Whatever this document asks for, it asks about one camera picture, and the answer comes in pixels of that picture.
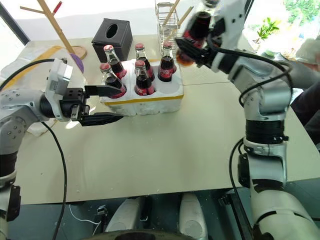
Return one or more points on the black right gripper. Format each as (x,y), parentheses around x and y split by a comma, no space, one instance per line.
(217,32)

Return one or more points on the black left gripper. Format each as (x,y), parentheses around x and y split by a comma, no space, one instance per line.
(71,100)

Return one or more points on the glass cola bottle red cap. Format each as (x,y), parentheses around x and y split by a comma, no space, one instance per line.
(143,56)
(166,66)
(112,81)
(115,63)
(200,22)
(143,80)

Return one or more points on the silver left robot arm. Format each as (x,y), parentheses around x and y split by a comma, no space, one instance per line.
(15,125)

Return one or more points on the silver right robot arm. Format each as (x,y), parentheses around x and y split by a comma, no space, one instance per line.
(265,100)

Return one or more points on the white foam crate yellow tape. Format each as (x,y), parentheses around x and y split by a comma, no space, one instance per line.
(155,103)

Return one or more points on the black leather tissue box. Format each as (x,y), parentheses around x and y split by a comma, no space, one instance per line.
(120,43)

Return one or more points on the wooden stick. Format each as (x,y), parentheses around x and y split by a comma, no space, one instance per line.
(171,11)
(183,18)

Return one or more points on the purple disc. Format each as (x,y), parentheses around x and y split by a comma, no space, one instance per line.
(78,62)

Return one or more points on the green potted plant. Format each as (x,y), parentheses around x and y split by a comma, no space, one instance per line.
(266,28)

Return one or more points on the wooden tree-shaped rack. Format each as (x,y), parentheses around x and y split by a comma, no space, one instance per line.
(58,32)

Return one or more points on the white rounded shell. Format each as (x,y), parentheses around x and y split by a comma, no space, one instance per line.
(123,215)
(192,217)

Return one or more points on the person in dark clothes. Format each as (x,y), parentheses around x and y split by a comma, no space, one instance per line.
(308,82)

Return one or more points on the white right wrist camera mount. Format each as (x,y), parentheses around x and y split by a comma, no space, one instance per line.
(232,20)

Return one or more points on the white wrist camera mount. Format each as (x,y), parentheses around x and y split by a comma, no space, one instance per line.
(58,75)
(232,20)

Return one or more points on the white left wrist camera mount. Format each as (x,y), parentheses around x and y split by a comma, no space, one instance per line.
(58,75)

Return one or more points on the dark window frame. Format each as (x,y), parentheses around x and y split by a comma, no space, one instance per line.
(15,22)

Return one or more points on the black table frame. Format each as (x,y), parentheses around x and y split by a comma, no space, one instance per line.
(238,215)

